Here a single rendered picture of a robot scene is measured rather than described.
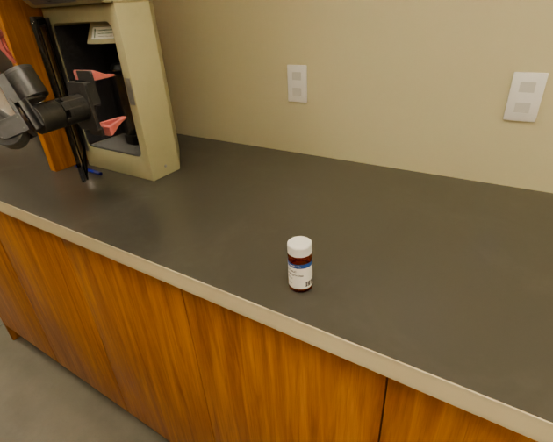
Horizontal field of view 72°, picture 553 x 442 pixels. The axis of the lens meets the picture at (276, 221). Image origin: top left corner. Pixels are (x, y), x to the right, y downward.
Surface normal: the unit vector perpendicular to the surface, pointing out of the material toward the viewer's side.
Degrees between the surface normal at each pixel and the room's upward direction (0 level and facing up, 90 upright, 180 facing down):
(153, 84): 90
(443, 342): 0
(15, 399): 0
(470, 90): 90
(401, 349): 0
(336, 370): 90
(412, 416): 90
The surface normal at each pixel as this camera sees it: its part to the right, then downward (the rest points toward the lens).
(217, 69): -0.53, 0.44
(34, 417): -0.05, -0.87
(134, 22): 0.85, 0.22
